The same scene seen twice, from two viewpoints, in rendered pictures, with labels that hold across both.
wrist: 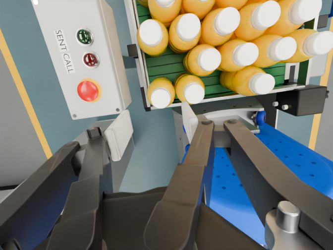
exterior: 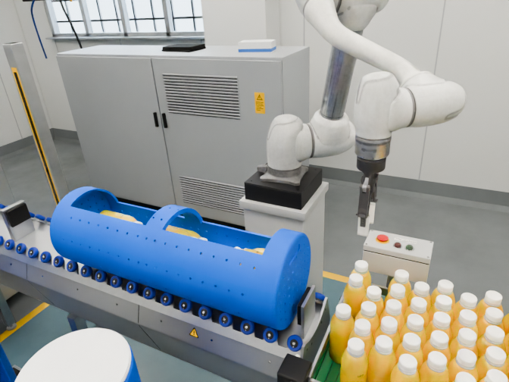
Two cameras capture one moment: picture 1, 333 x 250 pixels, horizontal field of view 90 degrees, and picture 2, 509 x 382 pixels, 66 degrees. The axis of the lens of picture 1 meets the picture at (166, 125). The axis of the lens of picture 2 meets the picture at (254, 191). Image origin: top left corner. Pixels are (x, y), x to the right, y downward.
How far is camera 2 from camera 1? 108 cm
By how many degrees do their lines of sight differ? 53
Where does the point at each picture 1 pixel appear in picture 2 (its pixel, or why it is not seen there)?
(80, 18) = (418, 250)
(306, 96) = (303, 364)
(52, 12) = (424, 244)
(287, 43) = (366, 325)
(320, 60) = not seen: outside the picture
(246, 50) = (371, 305)
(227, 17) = (395, 303)
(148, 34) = (401, 272)
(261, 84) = (344, 306)
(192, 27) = (397, 289)
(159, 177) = not seen: hidden behind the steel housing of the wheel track
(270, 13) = (389, 322)
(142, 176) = not seen: hidden behind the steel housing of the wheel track
